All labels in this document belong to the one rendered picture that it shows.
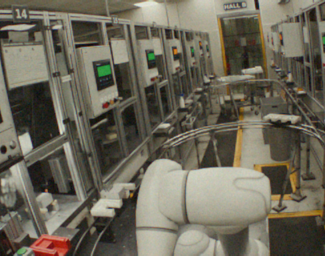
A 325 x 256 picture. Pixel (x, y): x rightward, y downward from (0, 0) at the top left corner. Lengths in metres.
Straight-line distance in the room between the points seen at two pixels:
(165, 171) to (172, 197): 0.08
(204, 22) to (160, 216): 8.96
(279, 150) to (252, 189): 3.53
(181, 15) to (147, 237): 9.15
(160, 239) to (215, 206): 0.15
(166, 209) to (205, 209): 0.09
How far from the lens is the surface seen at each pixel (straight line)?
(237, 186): 0.64
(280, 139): 4.11
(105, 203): 1.80
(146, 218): 0.69
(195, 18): 9.54
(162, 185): 0.68
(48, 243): 1.43
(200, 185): 0.65
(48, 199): 1.72
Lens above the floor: 1.69
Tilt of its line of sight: 15 degrees down
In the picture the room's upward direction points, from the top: 9 degrees counter-clockwise
